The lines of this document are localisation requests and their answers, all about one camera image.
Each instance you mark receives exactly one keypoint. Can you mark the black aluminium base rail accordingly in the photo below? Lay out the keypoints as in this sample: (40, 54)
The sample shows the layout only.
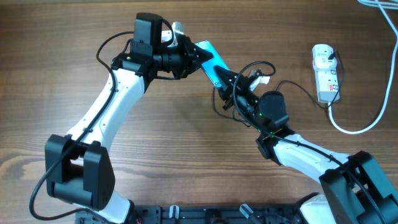
(273, 213)

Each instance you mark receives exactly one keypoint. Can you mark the Galaxy S25 smartphone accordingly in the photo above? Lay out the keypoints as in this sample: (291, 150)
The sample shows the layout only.
(209, 66)

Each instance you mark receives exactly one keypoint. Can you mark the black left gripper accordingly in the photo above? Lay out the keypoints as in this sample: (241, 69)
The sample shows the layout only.
(190, 56)

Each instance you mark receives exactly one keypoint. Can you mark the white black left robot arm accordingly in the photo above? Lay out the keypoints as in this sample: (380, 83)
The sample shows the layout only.
(78, 167)

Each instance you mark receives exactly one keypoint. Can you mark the white charger plug adapter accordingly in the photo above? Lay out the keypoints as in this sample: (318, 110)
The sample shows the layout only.
(322, 63)

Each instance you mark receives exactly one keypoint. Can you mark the white power strip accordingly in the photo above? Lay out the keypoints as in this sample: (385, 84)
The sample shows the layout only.
(326, 82)

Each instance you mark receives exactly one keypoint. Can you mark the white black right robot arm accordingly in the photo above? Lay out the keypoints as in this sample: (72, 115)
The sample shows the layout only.
(355, 188)

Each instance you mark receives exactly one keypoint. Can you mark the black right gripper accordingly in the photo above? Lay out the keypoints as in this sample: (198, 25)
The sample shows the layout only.
(226, 79)

